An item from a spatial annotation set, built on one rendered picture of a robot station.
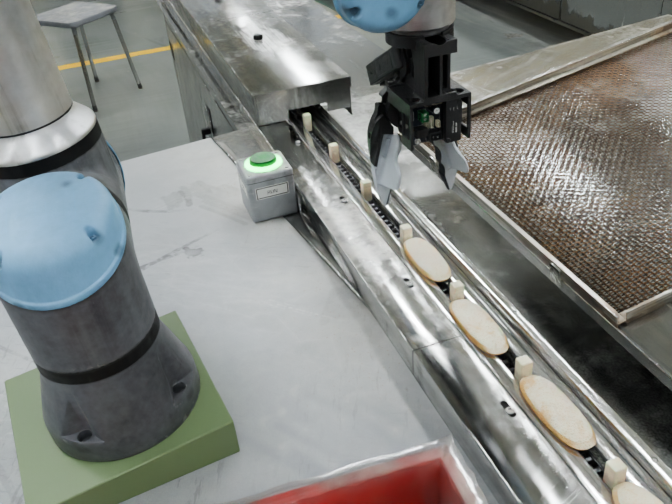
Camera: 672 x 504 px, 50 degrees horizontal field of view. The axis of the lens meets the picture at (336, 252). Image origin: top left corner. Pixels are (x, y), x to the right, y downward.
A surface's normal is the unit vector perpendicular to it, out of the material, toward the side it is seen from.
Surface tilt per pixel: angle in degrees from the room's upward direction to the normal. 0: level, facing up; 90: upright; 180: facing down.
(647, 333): 10
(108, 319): 90
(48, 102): 87
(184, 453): 90
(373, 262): 0
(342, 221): 0
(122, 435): 75
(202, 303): 0
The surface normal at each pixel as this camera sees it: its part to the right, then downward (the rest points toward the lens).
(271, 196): 0.34, 0.50
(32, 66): 0.86, 0.18
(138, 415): 0.49, 0.18
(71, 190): -0.09, -0.72
